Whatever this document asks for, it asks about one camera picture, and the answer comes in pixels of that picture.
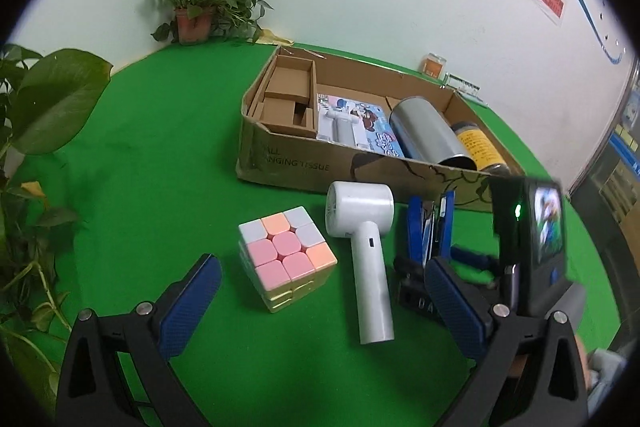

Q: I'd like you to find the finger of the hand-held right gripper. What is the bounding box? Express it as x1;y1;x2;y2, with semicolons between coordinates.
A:
450;246;503;293

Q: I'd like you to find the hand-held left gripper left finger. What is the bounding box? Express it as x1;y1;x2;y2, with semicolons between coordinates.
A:
56;253;223;427

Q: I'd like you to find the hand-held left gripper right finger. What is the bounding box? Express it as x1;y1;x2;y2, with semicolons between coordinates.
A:
424;256;593;427

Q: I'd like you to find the blue and black stapler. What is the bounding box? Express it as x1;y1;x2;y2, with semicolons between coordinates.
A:
393;191;457;324

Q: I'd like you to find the pastel puzzle cube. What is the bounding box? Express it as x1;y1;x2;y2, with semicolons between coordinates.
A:
237;206;338;315

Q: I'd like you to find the pink cartoon board game box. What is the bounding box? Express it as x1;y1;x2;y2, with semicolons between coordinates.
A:
316;93;407;158

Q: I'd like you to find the brown cardboard box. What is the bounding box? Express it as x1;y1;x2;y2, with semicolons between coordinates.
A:
236;44;526;212

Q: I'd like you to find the person's right forearm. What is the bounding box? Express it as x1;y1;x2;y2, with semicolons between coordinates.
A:
575;332;601;393

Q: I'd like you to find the dark can with yellow label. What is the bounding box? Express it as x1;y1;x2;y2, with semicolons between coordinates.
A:
450;121;511;178

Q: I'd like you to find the silver metal can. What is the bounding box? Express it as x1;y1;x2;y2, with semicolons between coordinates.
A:
389;96;477;170

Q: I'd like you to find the clear acrylic holder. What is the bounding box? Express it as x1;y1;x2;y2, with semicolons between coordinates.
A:
442;73;483;100

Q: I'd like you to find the green felt table cover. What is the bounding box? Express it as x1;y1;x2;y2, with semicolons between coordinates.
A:
10;42;626;427

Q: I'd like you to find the orange jar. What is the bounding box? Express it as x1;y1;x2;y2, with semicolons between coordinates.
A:
421;53;445;78

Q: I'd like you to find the large-leaved green plant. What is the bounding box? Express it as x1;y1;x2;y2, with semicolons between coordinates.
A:
0;44;115;413

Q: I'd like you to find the yellow paper near plant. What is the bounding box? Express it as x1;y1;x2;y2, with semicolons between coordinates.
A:
260;28;293;45

